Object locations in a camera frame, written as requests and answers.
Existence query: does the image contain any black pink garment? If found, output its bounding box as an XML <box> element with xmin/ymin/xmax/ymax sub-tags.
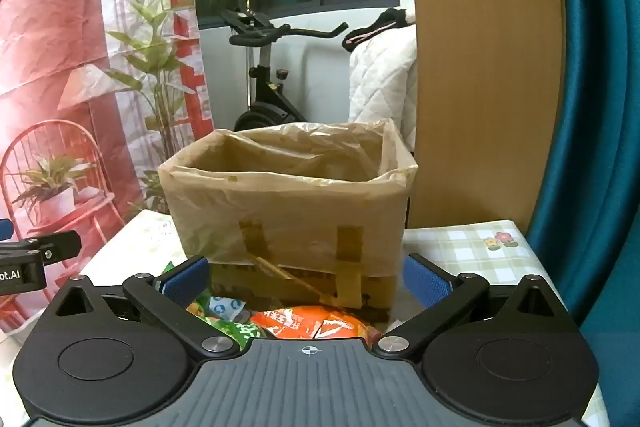
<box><xmin>342</xmin><ymin>8</ymin><xmax>416</xmax><ymax>52</ymax></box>

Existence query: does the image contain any green corn snack bag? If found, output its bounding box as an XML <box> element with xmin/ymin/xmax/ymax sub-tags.
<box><xmin>154</xmin><ymin>258</ymin><xmax>270</xmax><ymax>349</ymax></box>

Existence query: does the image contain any orange chips bag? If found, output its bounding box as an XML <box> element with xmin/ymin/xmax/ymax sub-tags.
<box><xmin>252</xmin><ymin>306</ymin><xmax>381</xmax><ymax>345</ymax></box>

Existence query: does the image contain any white quilted blanket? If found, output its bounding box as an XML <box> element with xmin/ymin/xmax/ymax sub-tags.
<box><xmin>348</xmin><ymin>25</ymin><xmax>418</xmax><ymax>152</ymax></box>

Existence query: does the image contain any black exercise bike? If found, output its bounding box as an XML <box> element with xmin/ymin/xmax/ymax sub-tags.
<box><xmin>220</xmin><ymin>9</ymin><xmax>348</xmax><ymax>131</ymax></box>

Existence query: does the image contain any teal curtain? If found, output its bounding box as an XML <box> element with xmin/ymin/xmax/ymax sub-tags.
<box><xmin>527</xmin><ymin>0</ymin><xmax>639</xmax><ymax>426</ymax></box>

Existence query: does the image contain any cardboard box with plastic liner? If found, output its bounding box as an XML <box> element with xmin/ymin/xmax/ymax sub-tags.
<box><xmin>158</xmin><ymin>120</ymin><xmax>418</xmax><ymax>311</ymax></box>

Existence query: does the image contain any blue white candy packet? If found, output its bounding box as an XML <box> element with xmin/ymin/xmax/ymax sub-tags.
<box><xmin>205</xmin><ymin>296</ymin><xmax>245</xmax><ymax>322</ymax></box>

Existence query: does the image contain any wooden board panel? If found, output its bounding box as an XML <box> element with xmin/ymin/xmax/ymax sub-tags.
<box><xmin>409</xmin><ymin>0</ymin><xmax>565</xmax><ymax>228</ymax></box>

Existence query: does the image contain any red printed backdrop curtain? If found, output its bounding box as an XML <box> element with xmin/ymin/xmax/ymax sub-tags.
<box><xmin>1</xmin><ymin>0</ymin><xmax>213</xmax><ymax>335</ymax></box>

